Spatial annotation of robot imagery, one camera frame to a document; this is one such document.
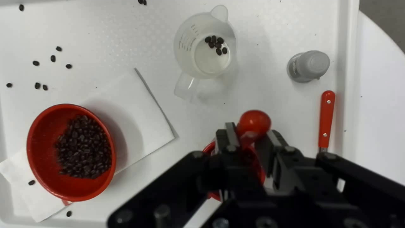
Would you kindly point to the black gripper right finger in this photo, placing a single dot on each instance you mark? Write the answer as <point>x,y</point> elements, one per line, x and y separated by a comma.
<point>279,155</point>

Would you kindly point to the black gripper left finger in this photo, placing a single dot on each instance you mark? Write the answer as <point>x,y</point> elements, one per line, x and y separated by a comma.
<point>227,147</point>

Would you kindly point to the red mug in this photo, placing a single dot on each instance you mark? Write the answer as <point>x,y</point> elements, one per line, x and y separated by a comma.
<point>209,148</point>

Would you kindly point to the red bowl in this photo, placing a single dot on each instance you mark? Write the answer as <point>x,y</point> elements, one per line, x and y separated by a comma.
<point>41,147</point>

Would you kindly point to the white paper napkin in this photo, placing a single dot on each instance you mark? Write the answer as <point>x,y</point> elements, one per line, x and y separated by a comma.
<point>139,117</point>

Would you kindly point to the clear plastic measuring cup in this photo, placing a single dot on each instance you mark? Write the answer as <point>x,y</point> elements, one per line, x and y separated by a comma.
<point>197,58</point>

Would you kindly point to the grey round cap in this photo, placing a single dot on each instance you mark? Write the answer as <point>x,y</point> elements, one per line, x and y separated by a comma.
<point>307,64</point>

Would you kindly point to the coffee beans in cup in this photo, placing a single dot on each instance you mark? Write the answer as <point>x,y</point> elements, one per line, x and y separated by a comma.
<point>215,44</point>

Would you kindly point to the white round table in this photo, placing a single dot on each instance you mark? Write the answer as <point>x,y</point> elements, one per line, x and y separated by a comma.
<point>379,105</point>

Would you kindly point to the large white tray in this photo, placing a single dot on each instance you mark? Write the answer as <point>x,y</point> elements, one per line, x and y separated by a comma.
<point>273,25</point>

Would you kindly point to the coffee bean pile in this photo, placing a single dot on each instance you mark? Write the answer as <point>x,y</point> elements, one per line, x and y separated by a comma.
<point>83,145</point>

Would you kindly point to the loose coffee bean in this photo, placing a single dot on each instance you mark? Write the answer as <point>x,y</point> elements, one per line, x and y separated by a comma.
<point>31,182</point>
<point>53,58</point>
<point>35,62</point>
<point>58,48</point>
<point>68,212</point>
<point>20,6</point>
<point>141,1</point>
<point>44,87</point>
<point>68,66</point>
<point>36,85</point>
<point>9,85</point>

